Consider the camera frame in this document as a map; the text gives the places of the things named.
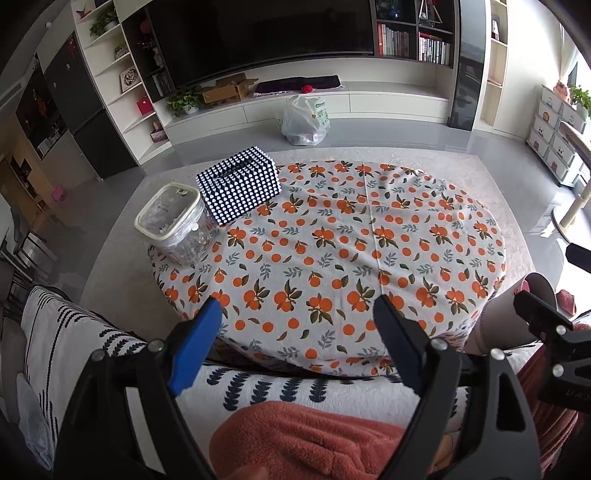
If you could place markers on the plant on drawer cabinet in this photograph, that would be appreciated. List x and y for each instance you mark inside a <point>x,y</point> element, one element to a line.
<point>581,100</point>

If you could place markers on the white wall shelf unit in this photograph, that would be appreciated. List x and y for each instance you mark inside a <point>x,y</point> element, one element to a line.
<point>379,88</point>

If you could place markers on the white shopping bag on floor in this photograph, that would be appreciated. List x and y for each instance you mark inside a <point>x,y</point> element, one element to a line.
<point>305,120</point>

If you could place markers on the beige floor rug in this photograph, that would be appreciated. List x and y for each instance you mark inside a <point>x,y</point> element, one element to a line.
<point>122,287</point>

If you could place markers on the red fleece clothing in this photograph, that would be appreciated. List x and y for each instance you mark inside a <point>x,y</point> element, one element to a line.
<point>276,440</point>

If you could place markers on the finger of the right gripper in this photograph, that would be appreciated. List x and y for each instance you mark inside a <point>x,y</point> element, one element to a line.
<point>578,256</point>
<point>538,314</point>

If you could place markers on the row of books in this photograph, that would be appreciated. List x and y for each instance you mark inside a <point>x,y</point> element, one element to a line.
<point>414,42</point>

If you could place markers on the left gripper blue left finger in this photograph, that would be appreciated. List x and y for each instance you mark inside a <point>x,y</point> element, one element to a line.
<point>190,343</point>

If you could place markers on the dark purple cloth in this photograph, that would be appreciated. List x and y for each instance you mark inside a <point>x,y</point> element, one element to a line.
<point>297,84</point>

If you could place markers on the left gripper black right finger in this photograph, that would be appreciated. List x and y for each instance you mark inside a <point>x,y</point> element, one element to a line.
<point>407,345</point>

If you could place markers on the white drawer cabinet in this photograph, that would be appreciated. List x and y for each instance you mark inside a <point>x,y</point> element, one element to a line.
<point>550,145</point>

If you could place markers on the cardboard box on shelf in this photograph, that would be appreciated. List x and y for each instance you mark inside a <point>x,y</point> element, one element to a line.
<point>229,89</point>

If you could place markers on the clear plastic storage bin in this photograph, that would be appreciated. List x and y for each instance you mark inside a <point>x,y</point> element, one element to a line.
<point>176,221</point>

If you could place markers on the orange print tablecloth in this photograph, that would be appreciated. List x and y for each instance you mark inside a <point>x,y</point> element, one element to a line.
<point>298,276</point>

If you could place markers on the polka dot tissue box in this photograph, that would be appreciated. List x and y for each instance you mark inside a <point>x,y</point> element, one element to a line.
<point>238,184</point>

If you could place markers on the large black television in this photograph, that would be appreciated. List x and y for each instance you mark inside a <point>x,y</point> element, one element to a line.
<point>204,40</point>

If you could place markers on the potted green plant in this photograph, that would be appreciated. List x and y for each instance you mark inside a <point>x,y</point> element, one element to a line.
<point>185,101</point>

